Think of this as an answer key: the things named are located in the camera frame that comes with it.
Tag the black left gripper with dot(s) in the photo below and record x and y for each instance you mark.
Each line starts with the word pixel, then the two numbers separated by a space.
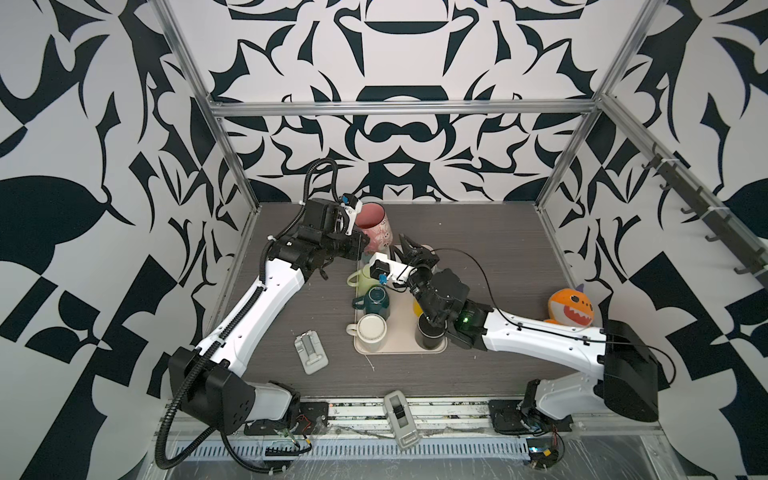
pixel 355 245

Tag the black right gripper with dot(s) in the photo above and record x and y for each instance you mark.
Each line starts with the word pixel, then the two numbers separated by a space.
pixel 426 257

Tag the pink patterned mug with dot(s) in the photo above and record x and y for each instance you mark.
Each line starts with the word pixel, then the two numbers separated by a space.
pixel 374 223

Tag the light green mug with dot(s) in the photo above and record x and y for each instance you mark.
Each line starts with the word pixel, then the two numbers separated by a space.
pixel 362 281

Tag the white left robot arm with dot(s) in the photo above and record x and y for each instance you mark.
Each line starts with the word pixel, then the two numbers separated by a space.
pixel 206 381

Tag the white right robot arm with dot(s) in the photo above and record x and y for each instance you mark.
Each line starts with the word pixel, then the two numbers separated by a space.
pixel 613 368

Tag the dark green mug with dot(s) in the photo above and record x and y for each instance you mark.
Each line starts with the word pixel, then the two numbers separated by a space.
pixel 375 301

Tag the black mug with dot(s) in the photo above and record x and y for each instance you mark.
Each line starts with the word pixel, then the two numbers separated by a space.
pixel 428 336

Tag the white mug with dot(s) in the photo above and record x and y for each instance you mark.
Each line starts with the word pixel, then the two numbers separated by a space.
pixel 369 332

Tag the beige plastic tray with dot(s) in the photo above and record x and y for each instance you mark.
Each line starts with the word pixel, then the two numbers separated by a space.
pixel 400 338

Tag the grey block on table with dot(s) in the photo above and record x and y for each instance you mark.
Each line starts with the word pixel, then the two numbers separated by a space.
pixel 312 355

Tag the orange shark plush toy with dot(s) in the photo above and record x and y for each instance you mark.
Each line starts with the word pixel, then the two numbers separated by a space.
pixel 570 307

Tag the small circuit board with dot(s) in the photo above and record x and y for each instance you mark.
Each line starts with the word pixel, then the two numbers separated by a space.
pixel 545 452

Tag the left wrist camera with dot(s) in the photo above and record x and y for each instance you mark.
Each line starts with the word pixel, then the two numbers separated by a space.
pixel 351 207

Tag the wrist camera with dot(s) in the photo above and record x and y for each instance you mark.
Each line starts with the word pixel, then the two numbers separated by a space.
pixel 388 271
pixel 351 207

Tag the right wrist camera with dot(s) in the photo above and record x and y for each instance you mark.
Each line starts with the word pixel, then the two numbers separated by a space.
pixel 388 271

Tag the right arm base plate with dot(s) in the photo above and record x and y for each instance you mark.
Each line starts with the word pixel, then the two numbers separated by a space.
pixel 510 417

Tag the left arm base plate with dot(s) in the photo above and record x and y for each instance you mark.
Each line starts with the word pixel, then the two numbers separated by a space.
pixel 305 417

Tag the white slotted cable duct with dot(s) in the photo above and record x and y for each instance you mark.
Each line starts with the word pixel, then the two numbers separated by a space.
pixel 515 449

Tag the black hook rail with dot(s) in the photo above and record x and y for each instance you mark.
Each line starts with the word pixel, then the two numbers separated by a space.
pixel 701 204

